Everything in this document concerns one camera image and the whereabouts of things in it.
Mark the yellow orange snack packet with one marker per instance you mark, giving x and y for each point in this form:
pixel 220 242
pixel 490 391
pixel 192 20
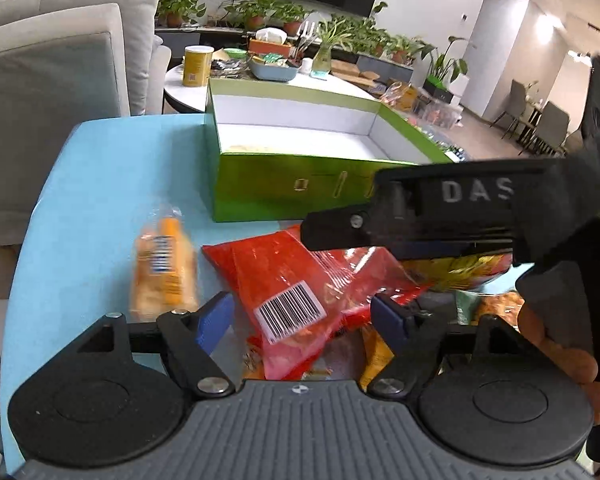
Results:
pixel 375 360

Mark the person's right hand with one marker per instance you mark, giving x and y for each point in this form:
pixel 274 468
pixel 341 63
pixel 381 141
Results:
pixel 570 365

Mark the orange tissue box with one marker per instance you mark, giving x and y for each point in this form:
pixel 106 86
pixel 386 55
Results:
pixel 270 46

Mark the small white cup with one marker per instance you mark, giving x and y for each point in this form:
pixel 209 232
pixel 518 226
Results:
pixel 307 66

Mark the wooden tray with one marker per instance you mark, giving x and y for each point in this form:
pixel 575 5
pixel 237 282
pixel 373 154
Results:
pixel 355 72

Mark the grey dining chair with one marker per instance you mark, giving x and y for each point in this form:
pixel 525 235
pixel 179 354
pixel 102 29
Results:
pixel 550 127
pixel 515 105

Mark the pale green cracker bag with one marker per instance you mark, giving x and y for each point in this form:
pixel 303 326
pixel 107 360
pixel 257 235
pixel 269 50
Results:
pixel 467 305

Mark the yellow canister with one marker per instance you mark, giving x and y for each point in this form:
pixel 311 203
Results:
pixel 197 66

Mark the light grey sofa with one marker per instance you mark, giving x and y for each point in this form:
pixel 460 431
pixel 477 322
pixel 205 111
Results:
pixel 55 85

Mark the glass vase with plant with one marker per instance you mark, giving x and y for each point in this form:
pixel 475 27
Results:
pixel 325 57

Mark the orange clear cracker packet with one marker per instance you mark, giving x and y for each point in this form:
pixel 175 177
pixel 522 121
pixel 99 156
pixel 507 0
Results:
pixel 165 270

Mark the potted green plant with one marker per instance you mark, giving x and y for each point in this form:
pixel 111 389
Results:
pixel 177 7
pixel 252 15
pixel 292 20

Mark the blue printed table mat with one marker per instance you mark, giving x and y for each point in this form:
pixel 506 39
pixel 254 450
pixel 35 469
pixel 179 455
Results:
pixel 105 185

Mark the pile of snack bags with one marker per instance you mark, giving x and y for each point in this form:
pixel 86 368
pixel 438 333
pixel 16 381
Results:
pixel 420 105

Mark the round white side table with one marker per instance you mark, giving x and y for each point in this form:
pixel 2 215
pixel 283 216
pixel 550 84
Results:
pixel 180 92

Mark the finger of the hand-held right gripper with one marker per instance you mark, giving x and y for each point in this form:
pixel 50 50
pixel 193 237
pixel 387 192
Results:
pixel 430 220

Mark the large leafy floor plant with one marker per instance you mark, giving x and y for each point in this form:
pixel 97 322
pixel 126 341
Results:
pixel 445 67

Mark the green cardboard box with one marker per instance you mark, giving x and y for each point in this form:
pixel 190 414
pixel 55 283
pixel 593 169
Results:
pixel 260 185

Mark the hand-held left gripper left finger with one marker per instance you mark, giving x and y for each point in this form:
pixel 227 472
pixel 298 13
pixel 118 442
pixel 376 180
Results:
pixel 215 316

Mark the row of potted plants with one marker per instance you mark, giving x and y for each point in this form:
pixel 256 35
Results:
pixel 385 40

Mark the yellow red chip bag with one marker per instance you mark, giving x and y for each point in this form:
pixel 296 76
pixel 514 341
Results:
pixel 460 272

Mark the red plastic snack bag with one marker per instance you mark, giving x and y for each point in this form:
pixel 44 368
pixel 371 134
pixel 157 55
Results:
pixel 280 265

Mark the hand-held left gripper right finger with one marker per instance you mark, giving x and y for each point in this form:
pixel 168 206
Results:
pixel 387 317

